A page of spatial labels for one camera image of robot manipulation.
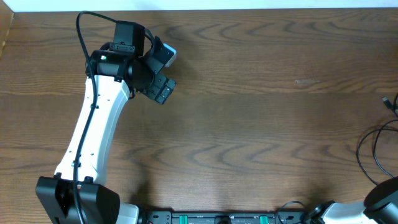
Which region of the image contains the black USB cable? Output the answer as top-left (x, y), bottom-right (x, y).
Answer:
top-left (381, 93), bottom-right (398, 118)
top-left (356, 118), bottom-right (398, 187)

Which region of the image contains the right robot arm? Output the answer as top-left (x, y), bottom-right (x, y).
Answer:
top-left (302, 177), bottom-right (397, 224)

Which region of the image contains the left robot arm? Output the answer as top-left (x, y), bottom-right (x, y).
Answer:
top-left (35, 21), bottom-right (177, 223)

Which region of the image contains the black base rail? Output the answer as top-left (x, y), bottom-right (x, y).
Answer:
top-left (118, 200), bottom-right (312, 224)

